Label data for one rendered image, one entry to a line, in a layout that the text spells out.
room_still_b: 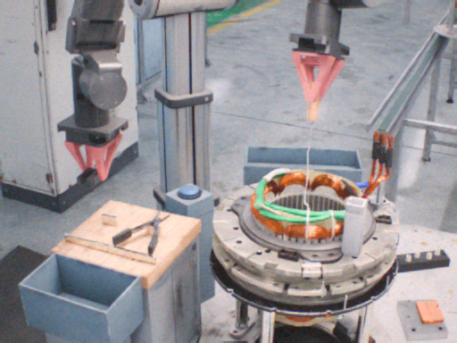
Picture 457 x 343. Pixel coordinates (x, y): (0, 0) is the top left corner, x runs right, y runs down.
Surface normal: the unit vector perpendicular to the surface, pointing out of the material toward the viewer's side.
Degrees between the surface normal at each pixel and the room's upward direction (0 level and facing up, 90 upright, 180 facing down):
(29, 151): 95
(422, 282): 0
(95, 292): 90
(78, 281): 90
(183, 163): 90
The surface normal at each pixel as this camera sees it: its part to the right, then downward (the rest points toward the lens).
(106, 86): 0.47, 0.40
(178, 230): 0.00, -0.90
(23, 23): -0.44, 0.39
